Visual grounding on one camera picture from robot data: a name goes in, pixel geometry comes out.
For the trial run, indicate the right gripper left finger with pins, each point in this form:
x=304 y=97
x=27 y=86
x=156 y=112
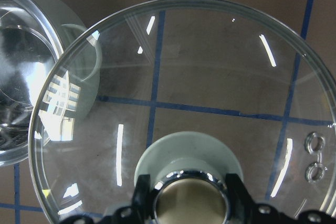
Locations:
x=137 y=212

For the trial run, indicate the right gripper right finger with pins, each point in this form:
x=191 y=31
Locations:
x=243 y=208

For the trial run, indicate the glass pot lid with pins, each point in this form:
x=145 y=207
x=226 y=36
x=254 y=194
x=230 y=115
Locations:
x=190 y=91

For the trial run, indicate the white cooking pot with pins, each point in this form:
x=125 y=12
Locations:
x=34 y=35

